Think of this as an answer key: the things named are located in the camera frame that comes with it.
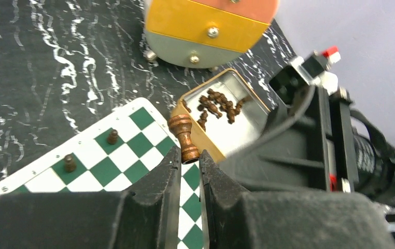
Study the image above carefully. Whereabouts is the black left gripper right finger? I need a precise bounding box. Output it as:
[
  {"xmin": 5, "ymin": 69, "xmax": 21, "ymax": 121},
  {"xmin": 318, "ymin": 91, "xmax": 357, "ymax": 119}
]
[{"xmin": 199, "ymin": 151, "xmax": 395, "ymax": 248}]

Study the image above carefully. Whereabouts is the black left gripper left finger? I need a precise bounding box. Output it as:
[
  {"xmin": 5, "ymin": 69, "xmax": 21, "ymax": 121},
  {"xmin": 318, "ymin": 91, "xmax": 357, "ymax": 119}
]
[{"xmin": 0, "ymin": 146, "xmax": 181, "ymax": 248}]

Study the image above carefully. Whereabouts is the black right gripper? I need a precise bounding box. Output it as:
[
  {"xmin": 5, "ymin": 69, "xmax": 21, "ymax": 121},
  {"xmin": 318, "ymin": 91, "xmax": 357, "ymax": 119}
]
[{"xmin": 218, "ymin": 86, "xmax": 360, "ymax": 193}]

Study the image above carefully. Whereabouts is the brown chess piece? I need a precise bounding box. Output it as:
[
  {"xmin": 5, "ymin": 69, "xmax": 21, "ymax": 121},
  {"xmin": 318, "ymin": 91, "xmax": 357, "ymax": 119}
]
[
  {"xmin": 106, "ymin": 129, "xmax": 119, "ymax": 145},
  {"xmin": 167, "ymin": 114, "xmax": 200, "ymax": 164},
  {"xmin": 63, "ymin": 154, "xmax": 77, "ymax": 173}
]

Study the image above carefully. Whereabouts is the green white chess board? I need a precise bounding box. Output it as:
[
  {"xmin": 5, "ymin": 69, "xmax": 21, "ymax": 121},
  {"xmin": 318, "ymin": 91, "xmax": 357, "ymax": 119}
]
[{"xmin": 0, "ymin": 98, "xmax": 203, "ymax": 248}]

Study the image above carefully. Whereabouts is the pile of brown chess pieces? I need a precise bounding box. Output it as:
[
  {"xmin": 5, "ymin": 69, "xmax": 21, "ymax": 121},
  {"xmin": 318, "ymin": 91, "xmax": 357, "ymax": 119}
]
[{"xmin": 196, "ymin": 88, "xmax": 252, "ymax": 131}]

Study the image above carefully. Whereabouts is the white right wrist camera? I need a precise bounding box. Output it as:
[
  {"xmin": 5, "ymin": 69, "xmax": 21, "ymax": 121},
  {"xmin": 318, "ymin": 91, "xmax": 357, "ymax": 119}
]
[{"xmin": 269, "ymin": 45, "xmax": 343, "ymax": 105}]

